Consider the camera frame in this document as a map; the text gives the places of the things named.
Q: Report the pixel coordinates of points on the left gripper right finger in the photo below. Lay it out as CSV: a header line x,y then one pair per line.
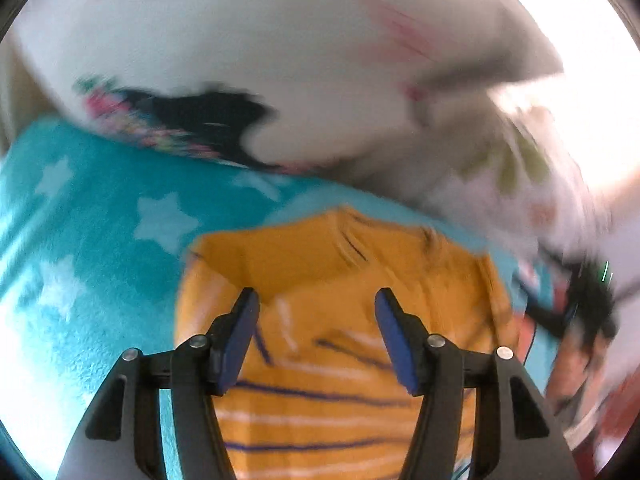
x,y
514,435

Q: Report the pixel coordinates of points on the white floral ruffled pillow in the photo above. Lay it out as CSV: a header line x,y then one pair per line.
x,y
519,189

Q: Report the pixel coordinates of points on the white eyelash print pillow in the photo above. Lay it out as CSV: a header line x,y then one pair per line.
x,y
272,84

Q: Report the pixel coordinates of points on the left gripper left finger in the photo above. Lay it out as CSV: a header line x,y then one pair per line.
x,y
119,436

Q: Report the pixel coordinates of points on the yellow striped knit sweater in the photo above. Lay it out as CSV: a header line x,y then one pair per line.
x,y
317,397

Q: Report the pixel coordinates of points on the teal cartoon fleece blanket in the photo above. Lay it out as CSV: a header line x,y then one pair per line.
x,y
95,238

